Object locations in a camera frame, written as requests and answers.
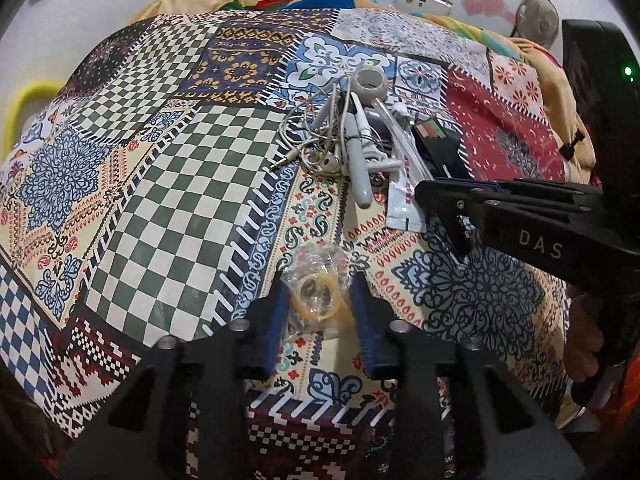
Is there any black makeup palette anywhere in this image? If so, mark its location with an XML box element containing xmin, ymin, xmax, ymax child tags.
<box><xmin>412</xmin><ymin>117</ymin><xmax>472</xmax><ymax>180</ymax></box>

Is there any grey black marker pen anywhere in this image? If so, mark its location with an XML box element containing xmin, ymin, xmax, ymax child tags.
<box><xmin>344</xmin><ymin>91</ymin><xmax>373</xmax><ymax>209</ymax></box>

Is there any clear plastic wrapper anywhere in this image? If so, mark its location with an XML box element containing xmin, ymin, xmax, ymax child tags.
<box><xmin>281</xmin><ymin>244</ymin><xmax>355</xmax><ymax>339</ymax></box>

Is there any person's right hand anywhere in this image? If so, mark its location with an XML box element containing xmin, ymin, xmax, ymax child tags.
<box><xmin>563</xmin><ymin>285</ymin><xmax>603</xmax><ymax>382</ymax></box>

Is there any white squeezed tube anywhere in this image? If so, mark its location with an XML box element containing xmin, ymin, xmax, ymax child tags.
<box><xmin>373</xmin><ymin>98</ymin><xmax>432</xmax><ymax>233</ymax></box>

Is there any purple black cosmetic tube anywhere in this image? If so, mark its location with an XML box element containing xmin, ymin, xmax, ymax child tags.
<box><xmin>364</xmin><ymin>107</ymin><xmax>393</xmax><ymax>153</ymax></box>

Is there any grey tape roll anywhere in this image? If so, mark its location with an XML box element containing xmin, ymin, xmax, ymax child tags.
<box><xmin>350</xmin><ymin>65</ymin><xmax>388</xmax><ymax>106</ymax></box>

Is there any grey standing fan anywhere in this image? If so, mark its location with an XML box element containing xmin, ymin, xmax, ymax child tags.
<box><xmin>512</xmin><ymin>0</ymin><xmax>560</xmax><ymax>48</ymax></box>

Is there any white box on bed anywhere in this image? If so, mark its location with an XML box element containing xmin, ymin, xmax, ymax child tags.
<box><xmin>392</xmin><ymin>0</ymin><xmax>452</xmax><ymax>16</ymax></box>

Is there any patchwork patterned bedspread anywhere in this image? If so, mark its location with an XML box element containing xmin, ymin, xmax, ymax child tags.
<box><xmin>0</xmin><ymin>6</ymin><xmax>576</xmax><ymax>480</ymax></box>

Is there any tangled white earphone cable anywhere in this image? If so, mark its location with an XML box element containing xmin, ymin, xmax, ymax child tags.
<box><xmin>268</xmin><ymin>74</ymin><xmax>407</xmax><ymax>177</ymax></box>

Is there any yellow curved bed rail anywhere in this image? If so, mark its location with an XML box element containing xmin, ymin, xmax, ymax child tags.
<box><xmin>1</xmin><ymin>79</ymin><xmax>63</xmax><ymax>159</ymax></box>

